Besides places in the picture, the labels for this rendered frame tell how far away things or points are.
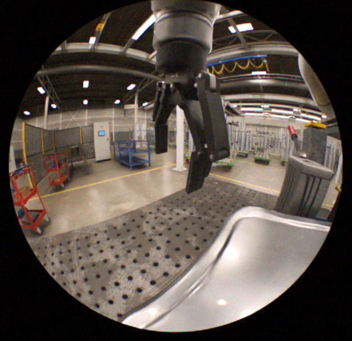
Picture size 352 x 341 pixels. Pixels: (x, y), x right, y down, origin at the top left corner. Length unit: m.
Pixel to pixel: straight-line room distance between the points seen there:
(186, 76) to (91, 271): 0.54
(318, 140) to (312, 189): 0.22
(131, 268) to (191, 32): 0.54
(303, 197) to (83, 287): 0.55
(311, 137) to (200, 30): 0.34
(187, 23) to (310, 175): 0.24
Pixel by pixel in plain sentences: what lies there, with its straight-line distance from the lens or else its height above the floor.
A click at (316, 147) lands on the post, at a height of 1.09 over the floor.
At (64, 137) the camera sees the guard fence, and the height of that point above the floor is 1.55.
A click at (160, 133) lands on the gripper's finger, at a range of 0.25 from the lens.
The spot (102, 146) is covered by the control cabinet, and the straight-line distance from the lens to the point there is 6.00.
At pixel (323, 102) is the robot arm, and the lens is 0.51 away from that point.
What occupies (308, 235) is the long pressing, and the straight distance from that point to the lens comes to 0.15.
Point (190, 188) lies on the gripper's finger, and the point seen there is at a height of 1.00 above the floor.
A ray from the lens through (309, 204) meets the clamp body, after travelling 0.20.
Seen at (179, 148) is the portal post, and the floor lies 0.68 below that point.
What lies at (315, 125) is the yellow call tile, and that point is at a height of 1.15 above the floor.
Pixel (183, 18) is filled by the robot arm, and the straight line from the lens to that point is 0.18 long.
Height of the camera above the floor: 1.08
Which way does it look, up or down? 15 degrees down
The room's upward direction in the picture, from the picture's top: straight up
